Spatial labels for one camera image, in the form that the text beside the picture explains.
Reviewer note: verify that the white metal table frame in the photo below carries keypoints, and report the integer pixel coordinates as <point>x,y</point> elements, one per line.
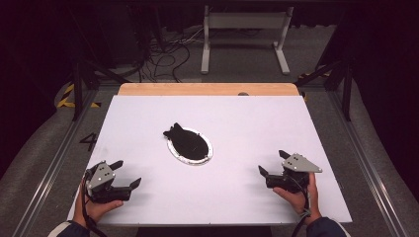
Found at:
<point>206,49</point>

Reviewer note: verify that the black metal stand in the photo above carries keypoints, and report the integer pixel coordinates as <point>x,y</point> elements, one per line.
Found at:
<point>77,95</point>
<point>346,95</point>

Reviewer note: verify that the white board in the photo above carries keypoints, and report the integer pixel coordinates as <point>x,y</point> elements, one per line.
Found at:
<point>263,131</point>

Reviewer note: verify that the yellow black floor tape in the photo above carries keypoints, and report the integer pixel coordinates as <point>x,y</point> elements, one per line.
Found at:
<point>66,104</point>
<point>304,76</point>

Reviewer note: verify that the grey round table grommet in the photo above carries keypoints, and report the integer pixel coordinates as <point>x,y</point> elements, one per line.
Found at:
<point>243,94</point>

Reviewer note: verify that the aluminium floor rail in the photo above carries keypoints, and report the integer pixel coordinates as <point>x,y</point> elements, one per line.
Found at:
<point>49,177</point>
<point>369,177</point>

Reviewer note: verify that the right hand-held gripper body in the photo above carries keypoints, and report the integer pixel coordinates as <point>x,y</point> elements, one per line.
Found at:
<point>296,164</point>

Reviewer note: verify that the black cloth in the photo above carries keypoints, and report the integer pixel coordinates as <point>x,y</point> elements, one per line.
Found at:
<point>187,144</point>

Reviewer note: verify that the person's left hand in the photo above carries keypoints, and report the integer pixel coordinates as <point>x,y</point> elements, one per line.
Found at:
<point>99,210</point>

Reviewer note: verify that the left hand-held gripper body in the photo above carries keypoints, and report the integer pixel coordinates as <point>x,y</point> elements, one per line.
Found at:
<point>100,179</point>

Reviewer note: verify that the person's right hand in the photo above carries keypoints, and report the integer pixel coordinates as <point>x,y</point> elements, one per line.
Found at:
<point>301,202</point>

